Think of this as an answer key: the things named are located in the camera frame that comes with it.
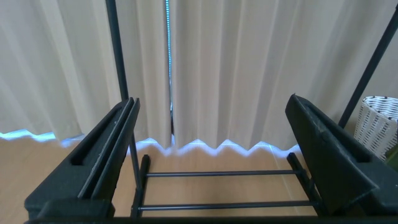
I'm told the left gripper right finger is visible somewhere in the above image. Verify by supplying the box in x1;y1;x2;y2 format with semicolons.
285;93;398;217

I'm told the green garment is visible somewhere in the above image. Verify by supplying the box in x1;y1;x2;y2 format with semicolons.
384;144;398;172

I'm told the white laundry basket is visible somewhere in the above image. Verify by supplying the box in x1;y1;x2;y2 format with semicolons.
353;95;398;162

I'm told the black clothes rack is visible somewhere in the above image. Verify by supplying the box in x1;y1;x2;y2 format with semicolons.
104;0;398;218

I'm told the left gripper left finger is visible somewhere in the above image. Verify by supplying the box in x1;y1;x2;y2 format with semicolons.
24;96;141;218

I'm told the beige curtain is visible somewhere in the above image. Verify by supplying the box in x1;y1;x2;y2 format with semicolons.
0;0;398;158

